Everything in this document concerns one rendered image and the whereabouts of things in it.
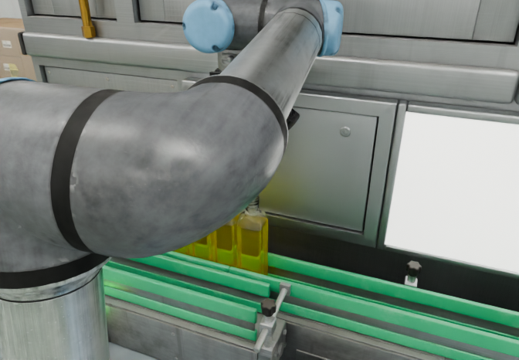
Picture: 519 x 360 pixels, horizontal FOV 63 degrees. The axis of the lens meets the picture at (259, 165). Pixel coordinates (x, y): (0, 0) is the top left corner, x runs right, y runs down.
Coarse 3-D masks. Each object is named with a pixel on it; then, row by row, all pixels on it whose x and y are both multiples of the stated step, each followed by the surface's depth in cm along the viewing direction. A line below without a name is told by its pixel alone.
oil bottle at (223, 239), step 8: (232, 224) 89; (216, 232) 91; (224, 232) 90; (232, 232) 89; (216, 240) 92; (224, 240) 91; (232, 240) 90; (216, 248) 93; (224, 248) 92; (232, 248) 91; (216, 256) 94; (224, 256) 93; (232, 256) 92; (224, 264) 94; (232, 264) 93
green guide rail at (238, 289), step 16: (160, 256) 95; (144, 272) 99; (160, 272) 98; (176, 272) 95; (192, 272) 93; (208, 272) 92; (224, 272) 91; (192, 288) 96; (208, 288) 94; (224, 288) 92; (240, 288) 90; (256, 288) 88; (256, 304) 90
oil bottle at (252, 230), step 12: (240, 216) 88; (252, 216) 87; (264, 216) 89; (240, 228) 88; (252, 228) 87; (264, 228) 89; (240, 240) 90; (252, 240) 88; (264, 240) 91; (240, 252) 91; (252, 252) 90; (264, 252) 92; (240, 264) 92; (252, 264) 91; (264, 264) 94
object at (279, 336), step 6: (276, 318) 90; (276, 324) 88; (282, 324) 88; (276, 330) 87; (282, 330) 87; (276, 336) 86; (282, 336) 88; (276, 342) 84; (282, 342) 87; (276, 348) 85; (282, 348) 87; (258, 354) 83; (276, 354) 84
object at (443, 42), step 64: (64, 0) 103; (128, 0) 95; (192, 0) 92; (384, 0) 78; (448, 0) 75; (512, 0) 71; (64, 64) 109; (128, 64) 100; (192, 64) 94; (320, 64) 83; (384, 64) 79; (448, 64) 77; (512, 64) 74; (320, 256) 107; (384, 256) 100
